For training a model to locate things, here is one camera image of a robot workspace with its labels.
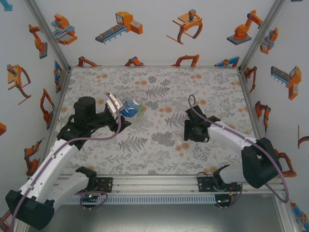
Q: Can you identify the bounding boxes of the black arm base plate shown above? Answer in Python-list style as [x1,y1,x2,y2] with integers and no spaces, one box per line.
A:
[95,177,113,193]
[197,176,218,193]

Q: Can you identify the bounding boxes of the floral patterned table mat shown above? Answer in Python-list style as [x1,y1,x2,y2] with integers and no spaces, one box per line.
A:
[48,67,269,175]

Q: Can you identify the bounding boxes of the aluminium frame post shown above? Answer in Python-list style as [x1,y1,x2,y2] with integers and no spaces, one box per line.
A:
[24,0,72,71]
[238,0,288,72]

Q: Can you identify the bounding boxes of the slotted grey cable tray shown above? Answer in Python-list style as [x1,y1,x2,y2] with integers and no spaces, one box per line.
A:
[65,194,217,205]

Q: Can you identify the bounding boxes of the blue label water bottle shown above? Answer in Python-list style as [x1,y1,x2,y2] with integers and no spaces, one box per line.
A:
[120,97,143,118]

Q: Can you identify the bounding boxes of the thin aluminium table rail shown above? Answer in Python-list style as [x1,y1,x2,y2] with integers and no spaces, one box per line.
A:
[69,64,241,70]

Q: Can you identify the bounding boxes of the wide aluminium mounting rail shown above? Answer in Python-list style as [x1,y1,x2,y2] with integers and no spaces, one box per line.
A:
[55,174,285,195]

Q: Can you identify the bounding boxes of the aluminium frame leg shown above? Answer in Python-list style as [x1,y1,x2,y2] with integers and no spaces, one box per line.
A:
[274,193,309,232]

